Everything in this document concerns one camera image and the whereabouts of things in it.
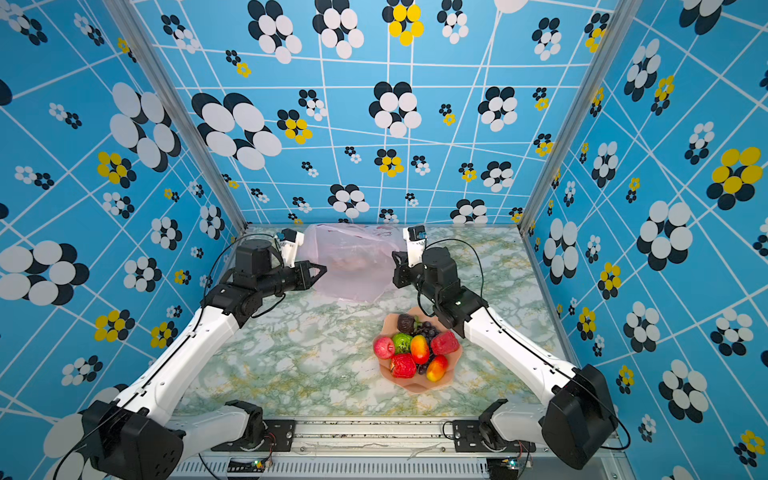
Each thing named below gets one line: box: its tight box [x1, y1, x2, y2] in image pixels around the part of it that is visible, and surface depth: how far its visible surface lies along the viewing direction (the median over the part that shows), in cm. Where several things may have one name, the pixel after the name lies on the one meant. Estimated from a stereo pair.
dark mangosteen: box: [397, 313, 415, 334], surface depth 86 cm
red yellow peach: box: [426, 354, 449, 382], surface depth 80 cm
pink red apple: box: [373, 336, 395, 359], surface depth 81 cm
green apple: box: [393, 332, 413, 354], surface depth 84 cm
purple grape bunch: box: [412, 321, 440, 343], surface depth 87 cm
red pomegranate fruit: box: [431, 330, 460, 356], surface depth 81 cm
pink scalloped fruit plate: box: [375, 355, 451, 393], surface depth 80 cm
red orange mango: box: [410, 334, 430, 365], surface depth 80 cm
